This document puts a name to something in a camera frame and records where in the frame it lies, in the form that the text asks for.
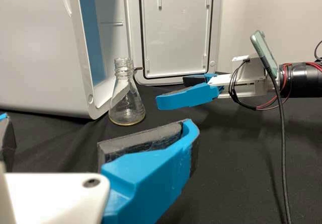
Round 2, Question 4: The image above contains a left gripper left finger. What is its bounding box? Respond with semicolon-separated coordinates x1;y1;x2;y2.
0;111;17;173

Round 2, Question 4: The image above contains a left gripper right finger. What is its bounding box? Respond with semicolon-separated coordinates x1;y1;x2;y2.
97;118;200;224

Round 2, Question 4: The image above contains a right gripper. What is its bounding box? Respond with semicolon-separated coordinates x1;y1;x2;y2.
155;54;280;112

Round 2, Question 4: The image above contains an incubator door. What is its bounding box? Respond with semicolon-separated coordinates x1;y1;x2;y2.
125;0;224;87

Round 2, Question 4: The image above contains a clear flask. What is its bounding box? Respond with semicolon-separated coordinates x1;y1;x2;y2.
108;57;147;127

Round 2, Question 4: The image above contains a white incubator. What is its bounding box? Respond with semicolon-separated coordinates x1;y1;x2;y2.
0;0;134;120

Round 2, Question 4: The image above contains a right wrist camera phone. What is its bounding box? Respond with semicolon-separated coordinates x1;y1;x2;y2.
250;30;280;81

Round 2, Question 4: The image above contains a black cable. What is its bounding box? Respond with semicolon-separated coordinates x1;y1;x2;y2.
272;74;293;224

